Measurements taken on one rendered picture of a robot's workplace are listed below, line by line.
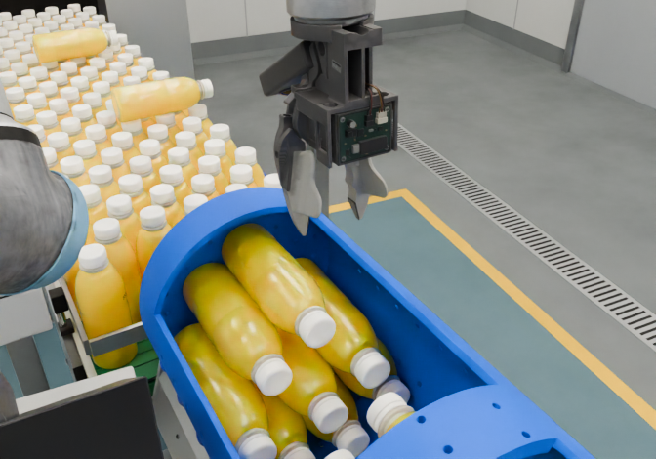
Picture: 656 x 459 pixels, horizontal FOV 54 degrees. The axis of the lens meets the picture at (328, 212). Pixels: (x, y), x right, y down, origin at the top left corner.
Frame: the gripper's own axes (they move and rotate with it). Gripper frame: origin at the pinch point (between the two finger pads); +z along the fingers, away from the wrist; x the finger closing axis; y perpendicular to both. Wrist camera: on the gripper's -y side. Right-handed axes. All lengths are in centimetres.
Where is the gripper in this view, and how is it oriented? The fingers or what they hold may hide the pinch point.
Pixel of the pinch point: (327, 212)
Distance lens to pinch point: 65.6
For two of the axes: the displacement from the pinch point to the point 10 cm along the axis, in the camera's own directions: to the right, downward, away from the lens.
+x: 8.7, -2.6, 4.1
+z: 0.3, 8.8, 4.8
